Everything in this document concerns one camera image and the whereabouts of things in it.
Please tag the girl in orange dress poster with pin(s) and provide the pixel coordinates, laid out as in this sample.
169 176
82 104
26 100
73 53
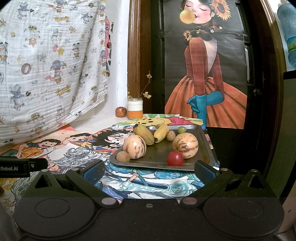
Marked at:
206 63

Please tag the brown wooden door frame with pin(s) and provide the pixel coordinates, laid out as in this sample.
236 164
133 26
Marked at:
139 50

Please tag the blue bottle on shelf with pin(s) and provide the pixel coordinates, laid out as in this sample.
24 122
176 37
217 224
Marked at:
286 15

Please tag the cartoon printed tablecloth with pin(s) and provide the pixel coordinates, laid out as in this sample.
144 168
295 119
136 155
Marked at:
67 148

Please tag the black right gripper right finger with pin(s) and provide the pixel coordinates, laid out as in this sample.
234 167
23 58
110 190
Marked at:
224 183

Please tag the dried yellow flower sprigs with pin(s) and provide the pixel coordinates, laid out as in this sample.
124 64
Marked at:
144 93

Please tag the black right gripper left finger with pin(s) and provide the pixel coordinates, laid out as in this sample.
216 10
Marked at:
78 180

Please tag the red apple by wall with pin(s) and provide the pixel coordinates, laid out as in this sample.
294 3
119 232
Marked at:
120 112

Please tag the white orange jar vase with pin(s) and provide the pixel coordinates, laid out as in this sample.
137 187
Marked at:
134 108

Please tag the green grape in tray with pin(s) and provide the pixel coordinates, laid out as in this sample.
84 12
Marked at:
182 129

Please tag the yellow banana in tray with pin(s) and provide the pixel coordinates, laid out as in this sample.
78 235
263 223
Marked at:
160 132

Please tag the small brown fruit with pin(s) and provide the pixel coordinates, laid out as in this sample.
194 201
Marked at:
170 136
123 157

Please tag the striped pepino melon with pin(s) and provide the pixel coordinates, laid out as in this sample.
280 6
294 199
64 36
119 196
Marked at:
187 144
135 146

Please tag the metal baking tray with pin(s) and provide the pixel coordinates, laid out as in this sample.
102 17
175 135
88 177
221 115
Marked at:
156 155

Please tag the white cartoon printed cloth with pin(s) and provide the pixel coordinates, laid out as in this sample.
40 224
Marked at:
53 65

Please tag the red tomato in tray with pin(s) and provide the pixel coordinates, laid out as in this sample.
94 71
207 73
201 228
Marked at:
175 158

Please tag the small brown fruit in tray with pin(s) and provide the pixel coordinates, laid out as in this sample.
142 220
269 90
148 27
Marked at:
170 136

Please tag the yellow banana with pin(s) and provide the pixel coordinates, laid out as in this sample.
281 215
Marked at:
145 133
160 132

